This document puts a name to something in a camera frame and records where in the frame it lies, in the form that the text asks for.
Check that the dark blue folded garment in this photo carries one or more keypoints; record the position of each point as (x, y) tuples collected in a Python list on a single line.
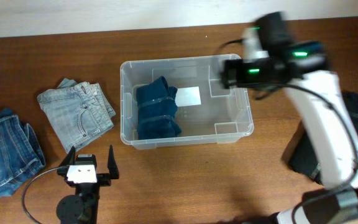
[(156, 110)]

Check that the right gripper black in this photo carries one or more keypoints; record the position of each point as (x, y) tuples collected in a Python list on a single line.
[(229, 74)]

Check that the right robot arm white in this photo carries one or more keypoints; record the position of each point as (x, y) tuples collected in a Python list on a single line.
[(314, 90)]

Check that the light blue folded jeans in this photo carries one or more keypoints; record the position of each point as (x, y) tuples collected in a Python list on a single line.
[(79, 113)]

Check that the white label in bin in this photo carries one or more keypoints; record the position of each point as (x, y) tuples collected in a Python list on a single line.
[(189, 96)]

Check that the black garment taped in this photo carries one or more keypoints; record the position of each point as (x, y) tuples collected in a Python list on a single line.
[(300, 157)]

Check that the left gripper white camera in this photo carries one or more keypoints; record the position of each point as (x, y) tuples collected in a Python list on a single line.
[(79, 174)]

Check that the dark blue folded jeans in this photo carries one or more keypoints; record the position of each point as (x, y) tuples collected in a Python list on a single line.
[(21, 156)]

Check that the clear plastic storage bin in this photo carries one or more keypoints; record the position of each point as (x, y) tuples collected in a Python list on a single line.
[(224, 115)]

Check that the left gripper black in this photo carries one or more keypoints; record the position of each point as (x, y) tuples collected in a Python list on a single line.
[(103, 179)]

